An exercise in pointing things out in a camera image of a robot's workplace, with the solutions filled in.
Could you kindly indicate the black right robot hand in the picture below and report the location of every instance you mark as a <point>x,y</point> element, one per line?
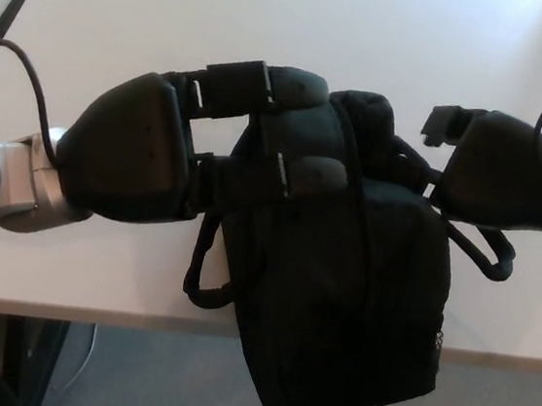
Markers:
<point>499,175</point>

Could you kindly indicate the black desk frame leg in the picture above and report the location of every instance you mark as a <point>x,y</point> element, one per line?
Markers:
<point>13,360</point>

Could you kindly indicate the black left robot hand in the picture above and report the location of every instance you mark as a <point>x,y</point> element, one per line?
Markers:
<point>130,148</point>

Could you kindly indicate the black fabric lunch bag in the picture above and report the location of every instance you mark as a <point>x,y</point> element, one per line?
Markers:
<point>340,279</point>

